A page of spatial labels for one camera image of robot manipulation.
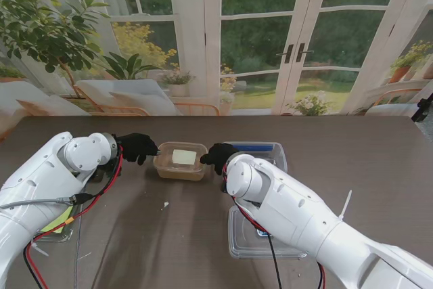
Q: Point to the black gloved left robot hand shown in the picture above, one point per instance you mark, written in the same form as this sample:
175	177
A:
137	147

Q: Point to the black tripod stand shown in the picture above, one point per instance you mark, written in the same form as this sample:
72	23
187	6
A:
421	109

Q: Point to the clear lid with blue label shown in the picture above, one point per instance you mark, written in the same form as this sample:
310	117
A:
243	241

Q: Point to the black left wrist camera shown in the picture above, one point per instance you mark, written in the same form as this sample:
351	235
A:
103	174

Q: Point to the clear lid with white label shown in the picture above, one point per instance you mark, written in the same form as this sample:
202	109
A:
184	157

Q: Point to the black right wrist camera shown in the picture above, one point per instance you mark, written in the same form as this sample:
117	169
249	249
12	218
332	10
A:
226	189

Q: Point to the small white scrap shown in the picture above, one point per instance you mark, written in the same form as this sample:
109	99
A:
165	205

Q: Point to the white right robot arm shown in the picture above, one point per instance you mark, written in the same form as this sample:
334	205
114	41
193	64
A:
304	221

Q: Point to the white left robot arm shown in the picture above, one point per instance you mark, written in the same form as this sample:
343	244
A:
34	184

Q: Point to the clear box with blue clips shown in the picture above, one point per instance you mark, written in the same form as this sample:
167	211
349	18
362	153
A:
270	155

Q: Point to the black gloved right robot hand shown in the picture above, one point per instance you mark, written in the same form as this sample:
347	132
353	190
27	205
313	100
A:
220	157

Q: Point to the printed garden backdrop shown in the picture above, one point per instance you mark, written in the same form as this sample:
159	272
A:
257	32

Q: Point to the clear lid with green label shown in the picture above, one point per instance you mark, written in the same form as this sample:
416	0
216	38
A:
57	228

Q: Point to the brown kraft paper container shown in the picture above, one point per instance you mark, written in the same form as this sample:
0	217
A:
181	174

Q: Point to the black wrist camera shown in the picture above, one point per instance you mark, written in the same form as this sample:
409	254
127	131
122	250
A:
103	174
226	189

